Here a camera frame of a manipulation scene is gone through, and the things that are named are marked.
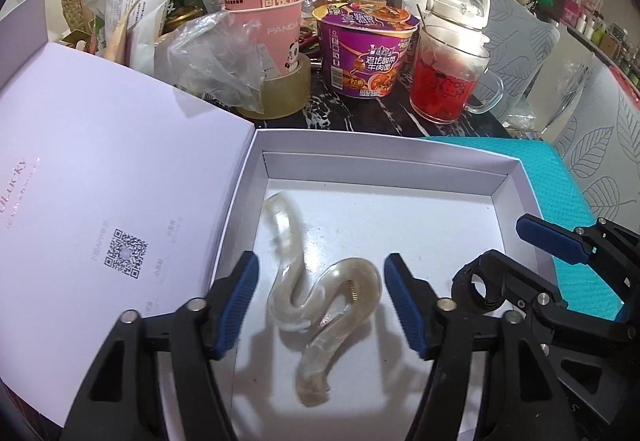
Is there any white gift box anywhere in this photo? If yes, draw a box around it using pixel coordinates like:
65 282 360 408
0 0 568 441

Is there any teal table mat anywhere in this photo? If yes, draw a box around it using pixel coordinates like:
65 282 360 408
417 137 626 322

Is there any row of small bottles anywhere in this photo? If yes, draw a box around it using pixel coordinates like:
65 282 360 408
570 0 640 84

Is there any purple instant noodle bowl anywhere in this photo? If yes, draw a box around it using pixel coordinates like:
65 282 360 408
312 1 421 102

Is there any pink paper cup panda print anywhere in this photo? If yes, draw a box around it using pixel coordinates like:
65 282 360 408
222 1 304 76

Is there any clear tape roll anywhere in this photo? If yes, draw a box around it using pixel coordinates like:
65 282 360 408
237 53 311 120

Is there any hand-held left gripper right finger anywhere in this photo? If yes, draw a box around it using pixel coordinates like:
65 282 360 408
384 252 576 441

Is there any yellow rimmed noodle bowl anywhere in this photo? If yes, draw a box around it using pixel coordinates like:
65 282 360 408
312 0 383 24

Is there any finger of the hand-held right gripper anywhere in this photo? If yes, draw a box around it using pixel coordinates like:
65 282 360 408
492 249 633 353
516 214 640 322

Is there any grey leaf-pattern chair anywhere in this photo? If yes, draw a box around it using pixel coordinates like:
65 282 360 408
550 66 640 242
472 0 561 122

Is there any glass mug with red drink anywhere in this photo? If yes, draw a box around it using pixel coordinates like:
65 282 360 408
410 23 505 124

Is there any glass teapot white handle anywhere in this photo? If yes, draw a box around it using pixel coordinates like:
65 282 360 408
422 0 493 52

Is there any clear plastic bag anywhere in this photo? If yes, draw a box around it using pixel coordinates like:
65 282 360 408
167 11 266 114

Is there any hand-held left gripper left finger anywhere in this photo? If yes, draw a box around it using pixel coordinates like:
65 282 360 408
60 251 261 441

